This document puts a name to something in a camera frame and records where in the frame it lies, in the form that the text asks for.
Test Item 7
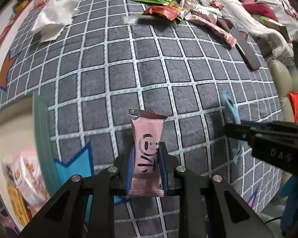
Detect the pink snack bar wrapper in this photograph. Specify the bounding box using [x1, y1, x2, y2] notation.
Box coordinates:
[128, 108, 168, 197]

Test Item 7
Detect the light blue snack bar wrapper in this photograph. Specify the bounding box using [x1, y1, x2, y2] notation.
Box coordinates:
[222, 91, 244, 164]

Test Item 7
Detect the pale pink biscuit packet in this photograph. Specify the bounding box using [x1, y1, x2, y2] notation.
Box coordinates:
[11, 151, 50, 207]

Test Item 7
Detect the yellow snack packet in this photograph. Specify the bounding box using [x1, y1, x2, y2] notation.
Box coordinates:
[7, 184, 30, 227]

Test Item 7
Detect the beige leather sofa armrest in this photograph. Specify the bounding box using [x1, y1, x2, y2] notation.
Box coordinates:
[268, 60, 298, 123]

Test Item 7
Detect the dark red smartphone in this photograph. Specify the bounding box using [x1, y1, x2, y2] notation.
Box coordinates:
[217, 18, 261, 71]

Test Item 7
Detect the white storage box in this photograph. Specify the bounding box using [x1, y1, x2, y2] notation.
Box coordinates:
[0, 93, 59, 231]

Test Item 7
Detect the grey checkered blanket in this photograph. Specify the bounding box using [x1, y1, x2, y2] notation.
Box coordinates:
[0, 0, 284, 238]

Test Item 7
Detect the long pink snack bar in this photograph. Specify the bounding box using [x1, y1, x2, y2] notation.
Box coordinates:
[185, 12, 237, 48]

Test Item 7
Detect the white grey throw blanket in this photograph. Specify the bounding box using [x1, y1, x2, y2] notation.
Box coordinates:
[220, 0, 298, 61]

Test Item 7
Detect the dark red pillow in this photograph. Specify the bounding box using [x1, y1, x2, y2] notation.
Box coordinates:
[242, 2, 278, 22]

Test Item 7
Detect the red snack packet in pile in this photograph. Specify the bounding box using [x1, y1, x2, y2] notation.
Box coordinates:
[143, 5, 178, 21]

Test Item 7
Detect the white tissue cloth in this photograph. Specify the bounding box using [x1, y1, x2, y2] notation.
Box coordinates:
[31, 0, 81, 42]

